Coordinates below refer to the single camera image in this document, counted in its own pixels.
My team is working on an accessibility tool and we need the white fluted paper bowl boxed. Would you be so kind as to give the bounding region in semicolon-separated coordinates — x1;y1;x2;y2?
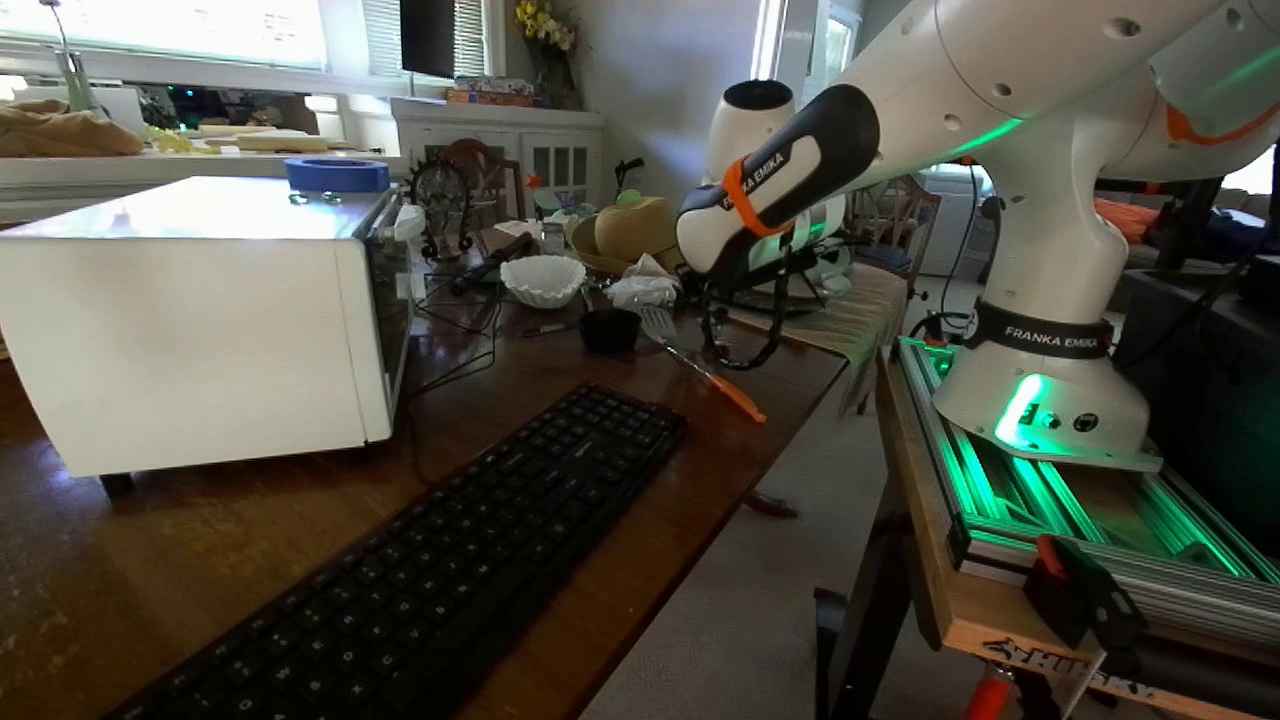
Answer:
494;250;593;317

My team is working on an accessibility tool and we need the crumpled white plastic bag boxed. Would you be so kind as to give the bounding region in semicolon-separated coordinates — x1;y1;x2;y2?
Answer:
603;250;684;318

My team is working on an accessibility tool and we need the white sideboard cabinet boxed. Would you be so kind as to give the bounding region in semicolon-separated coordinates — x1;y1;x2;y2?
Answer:
393;97;612;222

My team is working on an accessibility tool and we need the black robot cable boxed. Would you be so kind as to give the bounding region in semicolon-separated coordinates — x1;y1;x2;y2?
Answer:
695;243;808;379

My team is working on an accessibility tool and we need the white microwave oven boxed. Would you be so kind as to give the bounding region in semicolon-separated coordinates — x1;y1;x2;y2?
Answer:
0;172;418;483

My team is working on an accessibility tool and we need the black computer keyboard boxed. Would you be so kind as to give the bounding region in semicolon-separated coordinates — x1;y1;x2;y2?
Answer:
111;382;693;720

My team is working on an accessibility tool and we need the aluminium robot mounting stand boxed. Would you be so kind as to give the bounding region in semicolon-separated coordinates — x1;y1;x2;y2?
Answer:
813;330;1280;720

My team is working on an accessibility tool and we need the small black cup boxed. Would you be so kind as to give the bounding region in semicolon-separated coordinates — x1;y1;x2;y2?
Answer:
576;309;645;358

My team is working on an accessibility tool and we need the yellow flower bouquet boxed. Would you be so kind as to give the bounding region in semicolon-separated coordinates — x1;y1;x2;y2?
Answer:
510;0;582;111

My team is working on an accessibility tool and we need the orange handled metal spatula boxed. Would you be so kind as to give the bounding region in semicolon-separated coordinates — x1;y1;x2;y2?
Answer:
637;309;773;428

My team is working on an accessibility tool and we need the orange clamp handle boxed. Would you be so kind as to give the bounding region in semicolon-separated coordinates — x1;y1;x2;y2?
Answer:
958;662;1030;720

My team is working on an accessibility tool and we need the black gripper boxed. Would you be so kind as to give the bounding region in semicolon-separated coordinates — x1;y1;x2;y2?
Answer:
736;232;822;317

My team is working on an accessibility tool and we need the white ceramic figurine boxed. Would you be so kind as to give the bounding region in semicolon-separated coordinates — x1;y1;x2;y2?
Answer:
799;222;861;298

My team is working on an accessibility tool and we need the black robot control box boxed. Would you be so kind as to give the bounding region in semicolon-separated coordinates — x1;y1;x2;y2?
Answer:
1110;262;1280;564

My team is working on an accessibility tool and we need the tan woven placemat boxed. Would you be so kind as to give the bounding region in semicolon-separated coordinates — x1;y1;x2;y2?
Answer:
723;257;913;366

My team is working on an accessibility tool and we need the dark carved wooden chair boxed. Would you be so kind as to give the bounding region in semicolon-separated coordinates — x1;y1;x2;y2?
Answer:
405;135;527;262
851;172;943;280

